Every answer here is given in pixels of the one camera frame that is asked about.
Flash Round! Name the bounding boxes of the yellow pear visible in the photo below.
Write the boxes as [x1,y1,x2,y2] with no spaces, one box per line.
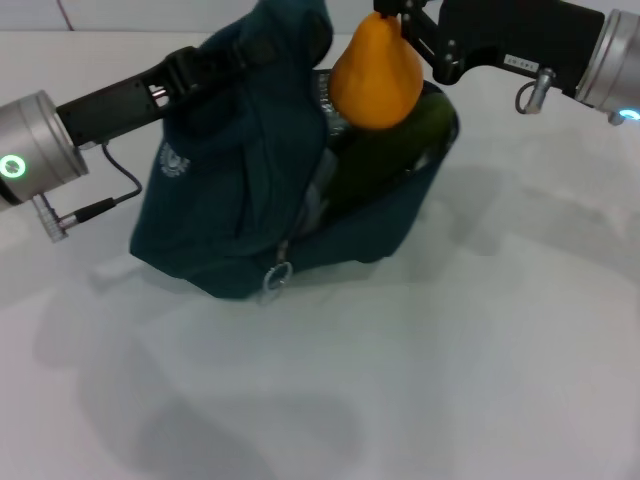
[328,11,426,133]

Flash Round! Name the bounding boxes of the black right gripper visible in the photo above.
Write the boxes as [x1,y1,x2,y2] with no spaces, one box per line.
[372,0,607,99]

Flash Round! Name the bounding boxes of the green cucumber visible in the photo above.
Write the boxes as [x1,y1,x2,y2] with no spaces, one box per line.
[323,93,454,222]

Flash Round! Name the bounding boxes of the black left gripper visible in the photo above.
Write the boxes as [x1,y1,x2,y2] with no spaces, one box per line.
[54,37,282,150]

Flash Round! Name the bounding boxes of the dark blue-green insulated lunch bag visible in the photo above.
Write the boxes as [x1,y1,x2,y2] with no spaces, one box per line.
[128,0,462,302]

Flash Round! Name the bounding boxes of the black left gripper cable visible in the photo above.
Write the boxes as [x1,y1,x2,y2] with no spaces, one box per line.
[33,142,145,245]

